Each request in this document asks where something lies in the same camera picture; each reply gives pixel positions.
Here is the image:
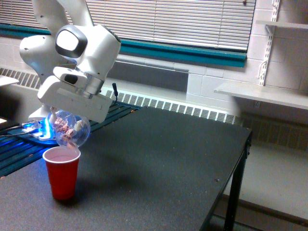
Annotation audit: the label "white wall shelf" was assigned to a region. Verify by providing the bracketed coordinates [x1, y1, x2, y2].
[214, 82, 308, 110]
[256, 20, 308, 30]

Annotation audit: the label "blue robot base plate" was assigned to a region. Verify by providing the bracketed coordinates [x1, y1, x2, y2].
[1, 124, 58, 145]

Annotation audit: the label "clear plastic cup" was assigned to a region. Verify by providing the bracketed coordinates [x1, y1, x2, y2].
[48, 107, 91, 148]

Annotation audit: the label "white shelf bracket rail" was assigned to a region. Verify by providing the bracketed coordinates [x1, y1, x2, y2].
[257, 0, 280, 86]

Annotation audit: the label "black table leg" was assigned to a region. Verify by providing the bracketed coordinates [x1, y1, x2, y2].
[223, 133, 252, 231]

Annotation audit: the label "teal slatted rail platform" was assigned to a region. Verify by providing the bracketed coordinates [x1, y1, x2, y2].
[0, 98, 141, 178]

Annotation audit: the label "red plastic cup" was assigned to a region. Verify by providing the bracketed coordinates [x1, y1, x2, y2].
[42, 146, 81, 200]

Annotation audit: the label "upper white wall shelf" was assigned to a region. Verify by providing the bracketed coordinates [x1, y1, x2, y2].
[256, 20, 308, 30]

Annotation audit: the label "lower white wall shelf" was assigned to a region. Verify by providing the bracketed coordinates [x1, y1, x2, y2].
[214, 82, 308, 110]

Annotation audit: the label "white window blinds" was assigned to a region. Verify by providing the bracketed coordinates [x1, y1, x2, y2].
[0, 0, 256, 52]

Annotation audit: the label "white baseboard radiator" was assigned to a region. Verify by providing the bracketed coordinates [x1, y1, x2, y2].
[0, 65, 244, 125]

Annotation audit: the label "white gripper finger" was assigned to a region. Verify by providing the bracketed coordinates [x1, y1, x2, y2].
[74, 120, 84, 131]

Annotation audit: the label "white object at left edge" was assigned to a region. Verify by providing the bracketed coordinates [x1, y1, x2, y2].
[0, 75, 19, 87]

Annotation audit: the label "black cables at base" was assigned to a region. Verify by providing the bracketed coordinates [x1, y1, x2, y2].
[0, 123, 39, 138]

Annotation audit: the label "candies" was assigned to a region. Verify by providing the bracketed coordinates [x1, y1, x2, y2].
[52, 116, 82, 148]

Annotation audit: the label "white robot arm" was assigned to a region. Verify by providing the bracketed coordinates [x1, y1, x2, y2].
[19, 0, 121, 123]

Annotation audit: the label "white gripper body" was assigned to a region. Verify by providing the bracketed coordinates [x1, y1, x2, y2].
[38, 66, 112, 122]

